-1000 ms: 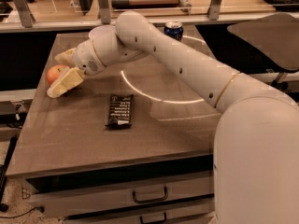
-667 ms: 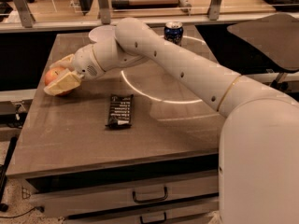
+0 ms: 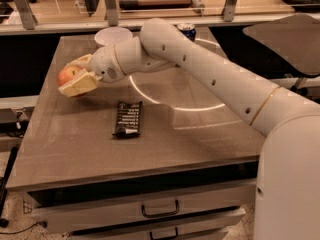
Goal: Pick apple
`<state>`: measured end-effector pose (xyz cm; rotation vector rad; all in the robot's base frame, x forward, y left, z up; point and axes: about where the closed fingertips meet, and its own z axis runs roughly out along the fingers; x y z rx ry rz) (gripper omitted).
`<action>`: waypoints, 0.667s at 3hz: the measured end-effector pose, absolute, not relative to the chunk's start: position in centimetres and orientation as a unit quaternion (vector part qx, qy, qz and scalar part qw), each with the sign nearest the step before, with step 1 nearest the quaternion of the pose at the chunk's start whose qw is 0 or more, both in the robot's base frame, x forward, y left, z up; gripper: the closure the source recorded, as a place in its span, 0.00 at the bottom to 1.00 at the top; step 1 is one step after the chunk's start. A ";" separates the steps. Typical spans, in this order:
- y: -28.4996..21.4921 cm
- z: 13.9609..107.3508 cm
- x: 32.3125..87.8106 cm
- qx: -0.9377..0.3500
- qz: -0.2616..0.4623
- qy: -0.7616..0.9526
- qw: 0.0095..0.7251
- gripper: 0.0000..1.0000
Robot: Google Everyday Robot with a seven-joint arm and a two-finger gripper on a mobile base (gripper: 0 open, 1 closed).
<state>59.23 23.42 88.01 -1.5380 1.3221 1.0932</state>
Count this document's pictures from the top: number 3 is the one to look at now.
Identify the blue soda can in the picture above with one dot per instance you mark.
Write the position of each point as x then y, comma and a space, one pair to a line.
188, 30

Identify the lower white drawer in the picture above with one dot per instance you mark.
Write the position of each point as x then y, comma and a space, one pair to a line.
209, 225

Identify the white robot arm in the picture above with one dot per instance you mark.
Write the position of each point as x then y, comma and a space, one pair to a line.
288, 181

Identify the white ceramic bowl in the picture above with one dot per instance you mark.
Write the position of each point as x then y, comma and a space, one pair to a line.
112, 35

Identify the black upper drawer handle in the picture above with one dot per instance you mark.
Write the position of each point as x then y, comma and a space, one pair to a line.
160, 210

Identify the dark round side table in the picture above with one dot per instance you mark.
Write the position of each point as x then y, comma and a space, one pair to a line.
296, 39

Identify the dark snack bar wrapper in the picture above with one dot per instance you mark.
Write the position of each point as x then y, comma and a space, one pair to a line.
128, 120

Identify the black drawer handle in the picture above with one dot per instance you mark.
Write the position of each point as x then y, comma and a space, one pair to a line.
164, 234
160, 210

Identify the black lower drawer handle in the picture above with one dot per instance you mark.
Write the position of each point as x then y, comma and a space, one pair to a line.
164, 234

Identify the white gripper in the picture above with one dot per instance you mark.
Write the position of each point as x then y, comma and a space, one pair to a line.
104, 64

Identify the black pole at left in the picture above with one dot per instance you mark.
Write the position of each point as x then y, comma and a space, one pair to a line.
3, 184

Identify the upper white drawer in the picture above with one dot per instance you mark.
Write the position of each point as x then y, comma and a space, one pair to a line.
127, 209

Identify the metal glass railing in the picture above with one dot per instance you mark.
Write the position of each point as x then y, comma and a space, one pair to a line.
64, 16

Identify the red orange apple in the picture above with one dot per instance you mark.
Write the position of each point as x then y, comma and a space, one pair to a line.
64, 80

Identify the white drawer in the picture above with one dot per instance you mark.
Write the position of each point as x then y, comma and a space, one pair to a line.
127, 209
209, 225

